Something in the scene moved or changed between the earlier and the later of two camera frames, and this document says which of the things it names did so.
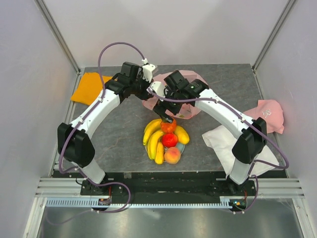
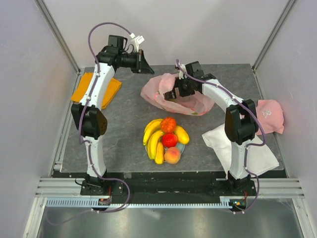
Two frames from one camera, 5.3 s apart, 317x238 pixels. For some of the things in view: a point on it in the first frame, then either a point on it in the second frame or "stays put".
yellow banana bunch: [153, 126] stays put
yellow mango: [159, 153] stays put
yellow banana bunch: [152, 143] stays put
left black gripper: [145, 95] → [142, 66]
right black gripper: [160, 107] → [178, 84]
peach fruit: [172, 155] stays put
